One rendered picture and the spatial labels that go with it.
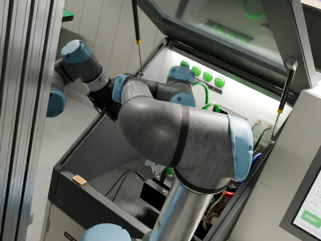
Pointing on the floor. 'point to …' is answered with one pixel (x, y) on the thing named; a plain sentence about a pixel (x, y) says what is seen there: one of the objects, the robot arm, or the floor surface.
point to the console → (283, 172)
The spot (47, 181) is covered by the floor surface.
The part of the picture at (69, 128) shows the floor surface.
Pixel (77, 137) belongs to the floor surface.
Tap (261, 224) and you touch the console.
